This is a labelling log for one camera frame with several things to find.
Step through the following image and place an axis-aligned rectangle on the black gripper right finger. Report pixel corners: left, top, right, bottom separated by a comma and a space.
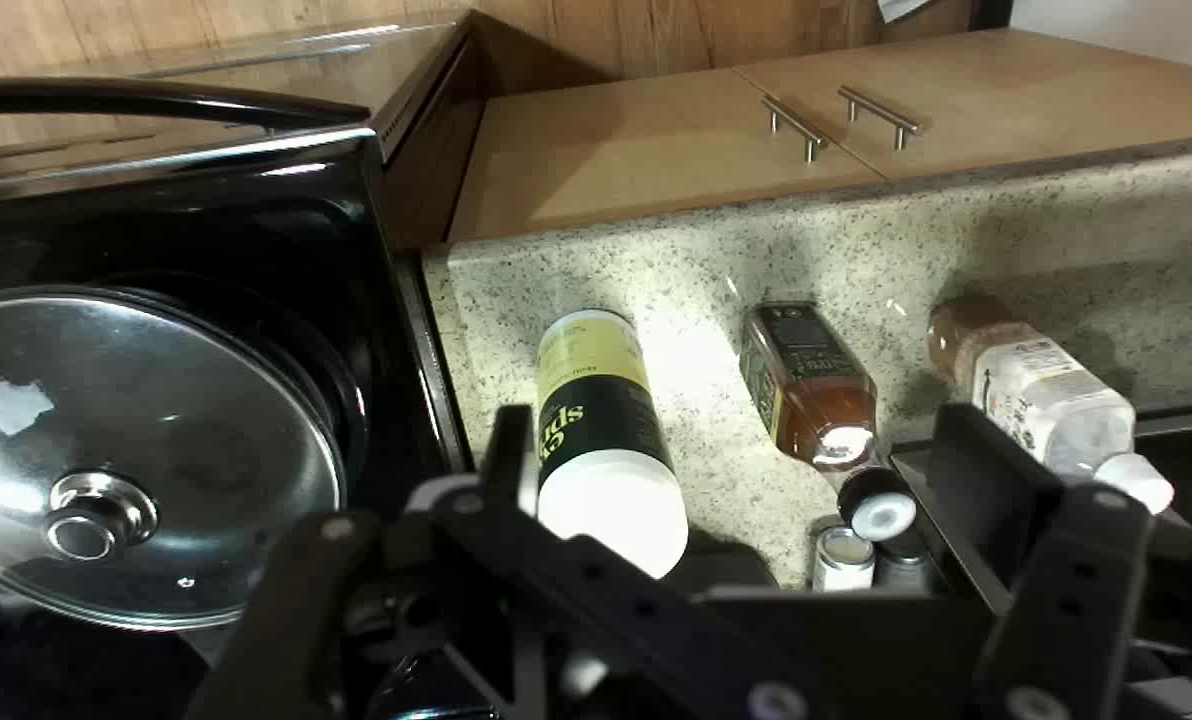
904, 403, 1153, 720

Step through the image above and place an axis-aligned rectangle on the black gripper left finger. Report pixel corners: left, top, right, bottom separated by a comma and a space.
183, 511, 517, 720

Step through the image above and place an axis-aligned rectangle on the clear plastic bottle white cap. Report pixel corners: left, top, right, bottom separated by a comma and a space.
927, 297, 1176, 518

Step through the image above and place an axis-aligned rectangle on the brown square oil bottle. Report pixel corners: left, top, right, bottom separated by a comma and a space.
738, 306, 876, 468

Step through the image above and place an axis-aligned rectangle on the green yellow canister white lid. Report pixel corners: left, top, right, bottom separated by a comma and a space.
536, 313, 688, 577

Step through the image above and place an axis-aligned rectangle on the glass lid frying pan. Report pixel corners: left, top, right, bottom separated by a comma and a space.
0, 286, 342, 633

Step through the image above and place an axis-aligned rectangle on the black kitchen stove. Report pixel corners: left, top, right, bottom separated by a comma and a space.
0, 80, 480, 720

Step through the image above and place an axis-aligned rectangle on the right cabinet door handle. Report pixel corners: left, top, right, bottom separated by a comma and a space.
836, 83, 925, 147

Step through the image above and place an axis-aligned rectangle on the cabinet door handle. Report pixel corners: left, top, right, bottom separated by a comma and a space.
764, 96, 833, 164
836, 83, 925, 147

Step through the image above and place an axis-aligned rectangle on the left cabinet door handle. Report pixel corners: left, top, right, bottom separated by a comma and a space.
764, 96, 833, 164

